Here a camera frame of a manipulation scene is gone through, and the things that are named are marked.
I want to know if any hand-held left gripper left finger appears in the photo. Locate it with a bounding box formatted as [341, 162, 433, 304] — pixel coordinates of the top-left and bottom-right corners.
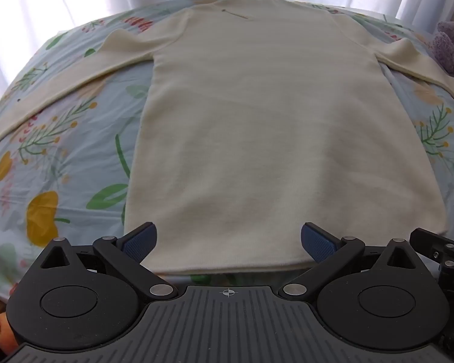
[40, 221, 179, 300]

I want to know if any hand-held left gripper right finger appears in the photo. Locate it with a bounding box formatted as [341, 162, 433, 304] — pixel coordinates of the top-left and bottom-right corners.
[282, 221, 417, 299]

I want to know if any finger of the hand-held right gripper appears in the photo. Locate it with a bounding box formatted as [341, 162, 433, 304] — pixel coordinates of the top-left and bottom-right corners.
[409, 227, 454, 264]

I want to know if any purple plush toy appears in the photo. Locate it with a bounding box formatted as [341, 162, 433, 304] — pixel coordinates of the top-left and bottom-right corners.
[429, 20, 454, 80]

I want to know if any orange soft toy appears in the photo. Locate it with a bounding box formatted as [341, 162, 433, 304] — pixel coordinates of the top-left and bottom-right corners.
[0, 312, 19, 353]

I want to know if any floral bed sheet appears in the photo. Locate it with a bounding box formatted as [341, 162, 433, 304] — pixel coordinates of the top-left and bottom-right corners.
[0, 0, 454, 311]

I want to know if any white curtain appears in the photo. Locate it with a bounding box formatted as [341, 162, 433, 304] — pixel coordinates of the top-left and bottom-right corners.
[0, 0, 454, 122]

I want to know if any cream long-sleeved sweater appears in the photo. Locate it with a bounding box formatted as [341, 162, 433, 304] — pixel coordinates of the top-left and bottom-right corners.
[0, 0, 454, 275]

